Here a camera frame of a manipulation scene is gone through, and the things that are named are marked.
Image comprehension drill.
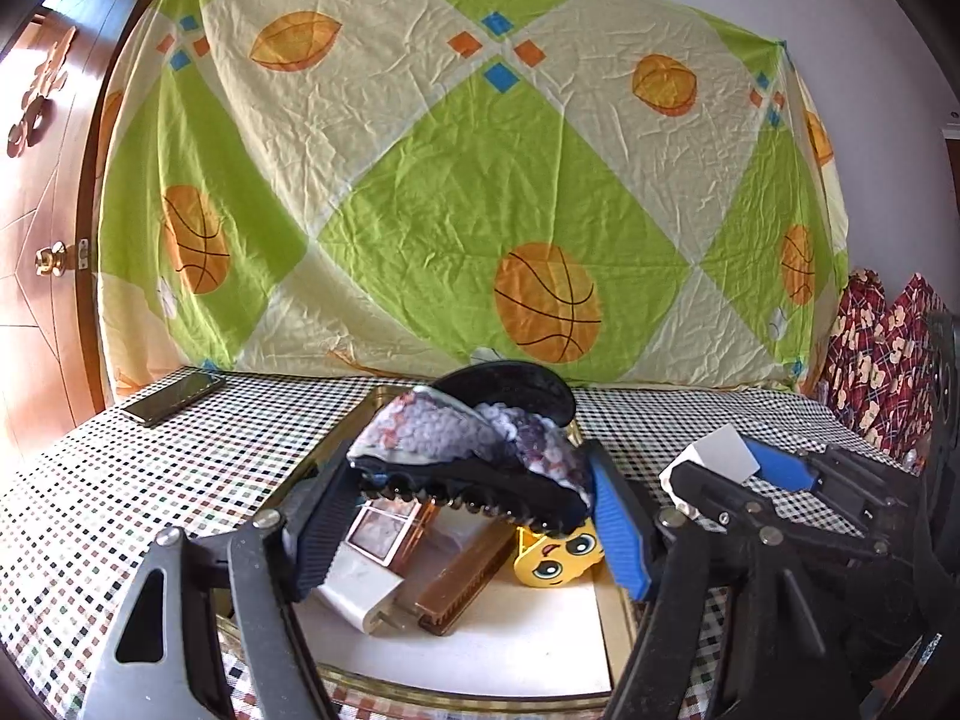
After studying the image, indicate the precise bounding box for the gold tin box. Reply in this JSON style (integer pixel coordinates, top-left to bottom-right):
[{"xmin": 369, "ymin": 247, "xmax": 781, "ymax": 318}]
[{"xmin": 214, "ymin": 382, "xmax": 661, "ymax": 713}]

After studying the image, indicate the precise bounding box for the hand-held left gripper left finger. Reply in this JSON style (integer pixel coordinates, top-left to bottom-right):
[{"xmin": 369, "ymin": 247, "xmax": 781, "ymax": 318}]
[{"xmin": 79, "ymin": 457, "xmax": 365, "ymax": 720}]

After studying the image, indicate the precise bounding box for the brown harmonica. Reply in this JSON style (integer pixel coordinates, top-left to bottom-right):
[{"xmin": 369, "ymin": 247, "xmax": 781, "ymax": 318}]
[{"xmin": 394, "ymin": 532, "xmax": 518, "ymax": 635}]

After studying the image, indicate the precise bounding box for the brown framed tile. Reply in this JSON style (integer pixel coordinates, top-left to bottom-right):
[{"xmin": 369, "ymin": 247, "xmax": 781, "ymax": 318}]
[{"xmin": 346, "ymin": 499, "xmax": 440, "ymax": 578}]

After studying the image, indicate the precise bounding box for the checkered tablecloth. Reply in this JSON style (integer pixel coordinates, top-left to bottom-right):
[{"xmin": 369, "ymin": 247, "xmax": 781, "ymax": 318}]
[{"xmin": 0, "ymin": 367, "xmax": 938, "ymax": 720}]

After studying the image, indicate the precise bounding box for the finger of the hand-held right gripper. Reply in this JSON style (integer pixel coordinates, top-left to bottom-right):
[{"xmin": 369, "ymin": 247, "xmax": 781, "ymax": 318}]
[
  {"xmin": 742, "ymin": 439, "xmax": 923, "ymax": 515},
  {"xmin": 667, "ymin": 461, "xmax": 886, "ymax": 563}
]

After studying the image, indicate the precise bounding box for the white speckled block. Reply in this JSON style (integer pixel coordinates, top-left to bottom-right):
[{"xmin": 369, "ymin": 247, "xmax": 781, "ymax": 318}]
[{"xmin": 658, "ymin": 424, "xmax": 762, "ymax": 492}]

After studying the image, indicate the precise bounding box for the white charger plug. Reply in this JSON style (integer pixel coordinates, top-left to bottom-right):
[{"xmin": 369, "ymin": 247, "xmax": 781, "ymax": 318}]
[{"xmin": 311, "ymin": 540, "xmax": 406, "ymax": 638}]

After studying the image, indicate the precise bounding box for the yellow face toy block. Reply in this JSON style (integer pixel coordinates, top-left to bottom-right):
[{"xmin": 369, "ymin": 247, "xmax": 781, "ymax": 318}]
[{"xmin": 512, "ymin": 517, "xmax": 605, "ymax": 590}]

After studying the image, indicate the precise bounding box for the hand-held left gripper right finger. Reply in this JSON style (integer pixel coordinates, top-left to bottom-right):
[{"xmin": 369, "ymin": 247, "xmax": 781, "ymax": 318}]
[{"xmin": 585, "ymin": 441, "xmax": 848, "ymax": 720}]

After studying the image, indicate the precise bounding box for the red bear print cloth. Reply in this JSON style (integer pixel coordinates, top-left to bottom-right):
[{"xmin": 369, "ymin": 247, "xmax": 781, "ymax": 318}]
[{"xmin": 817, "ymin": 268, "xmax": 946, "ymax": 466}]

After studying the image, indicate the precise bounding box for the wooden door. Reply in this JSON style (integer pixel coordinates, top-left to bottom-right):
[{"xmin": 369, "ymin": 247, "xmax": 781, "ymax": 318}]
[{"xmin": 0, "ymin": 0, "xmax": 188, "ymax": 421}]

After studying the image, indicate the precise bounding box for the black patterned hair claw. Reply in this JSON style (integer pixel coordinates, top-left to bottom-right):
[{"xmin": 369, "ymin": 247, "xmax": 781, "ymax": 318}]
[{"xmin": 346, "ymin": 361, "xmax": 593, "ymax": 541}]

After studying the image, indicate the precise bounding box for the black smartphone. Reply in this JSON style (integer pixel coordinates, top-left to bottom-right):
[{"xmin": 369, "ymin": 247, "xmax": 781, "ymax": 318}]
[{"xmin": 120, "ymin": 370, "xmax": 226, "ymax": 428}]

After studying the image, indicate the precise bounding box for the green basketball print sheet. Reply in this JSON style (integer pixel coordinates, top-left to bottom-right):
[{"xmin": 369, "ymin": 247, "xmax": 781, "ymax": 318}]
[{"xmin": 97, "ymin": 0, "xmax": 852, "ymax": 391}]

